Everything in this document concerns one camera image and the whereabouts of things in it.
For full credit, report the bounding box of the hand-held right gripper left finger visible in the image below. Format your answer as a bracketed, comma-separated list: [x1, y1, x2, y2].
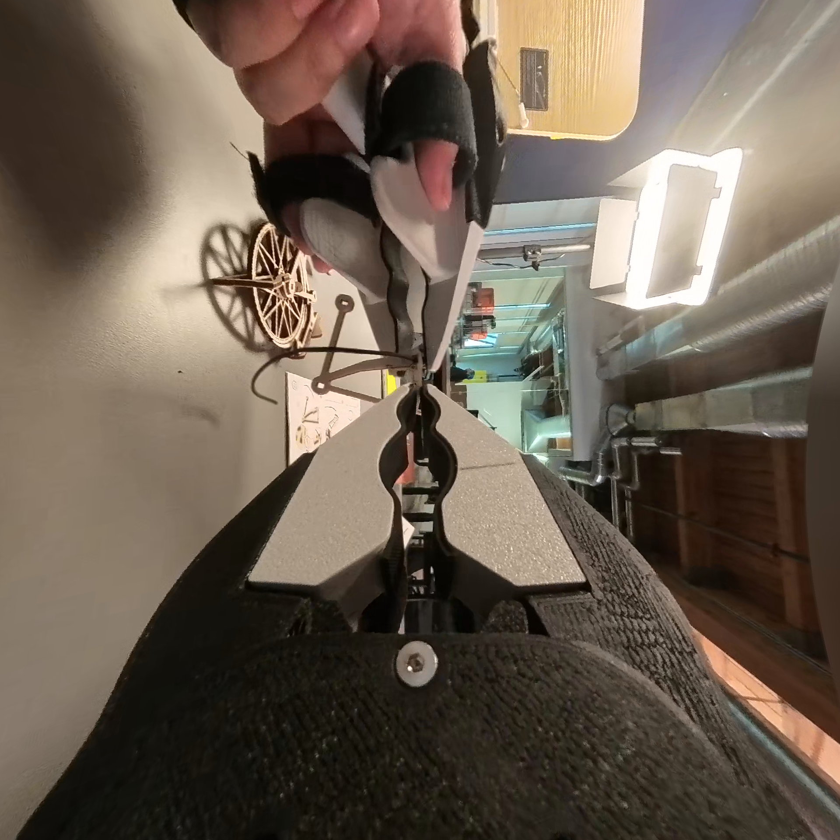
[248, 387, 421, 634]

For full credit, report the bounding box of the black rubber band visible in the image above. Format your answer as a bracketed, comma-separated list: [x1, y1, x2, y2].
[251, 348, 424, 406]

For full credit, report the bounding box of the triangular wooden frame part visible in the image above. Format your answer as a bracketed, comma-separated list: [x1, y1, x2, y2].
[310, 294, 421, 403]

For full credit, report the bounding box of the white studio light panel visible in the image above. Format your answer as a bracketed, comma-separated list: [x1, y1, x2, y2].
[589, 147, 744, 311]

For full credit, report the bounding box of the wooden bicycle wheel model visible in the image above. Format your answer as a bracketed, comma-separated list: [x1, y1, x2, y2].
[210, 222, 324, 361]

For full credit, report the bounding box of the silver ventilation duct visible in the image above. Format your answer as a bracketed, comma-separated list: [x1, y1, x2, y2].
[564, 217, 840, 500]

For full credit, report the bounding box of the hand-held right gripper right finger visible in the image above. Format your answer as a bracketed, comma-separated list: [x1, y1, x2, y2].
[420, 387, 586, 634]

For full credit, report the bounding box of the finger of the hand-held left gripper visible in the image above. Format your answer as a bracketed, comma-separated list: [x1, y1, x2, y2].
[420, 220, 488, 375]
[377, 230, 431, 361]

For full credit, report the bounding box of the large dark display panel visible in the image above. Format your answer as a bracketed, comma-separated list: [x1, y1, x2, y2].
[499, 118, 657, 204]

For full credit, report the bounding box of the black light stand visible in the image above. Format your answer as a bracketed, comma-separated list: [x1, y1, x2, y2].
[482, 243, 592, 271]

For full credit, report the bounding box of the wooden board on white stand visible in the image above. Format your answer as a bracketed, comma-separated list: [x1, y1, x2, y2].
[495, 0, 645, 140]

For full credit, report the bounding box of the person's left hand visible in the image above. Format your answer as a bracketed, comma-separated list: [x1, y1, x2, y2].
[174, 0, 475, 277]

